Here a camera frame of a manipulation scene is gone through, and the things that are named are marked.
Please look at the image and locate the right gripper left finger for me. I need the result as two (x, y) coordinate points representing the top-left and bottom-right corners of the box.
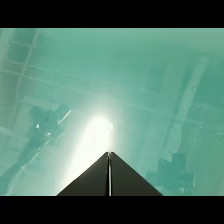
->
(56, 151), (110, 197)

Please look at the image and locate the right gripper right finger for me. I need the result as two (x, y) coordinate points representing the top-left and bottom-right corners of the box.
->
(109, 151), (163, 197)

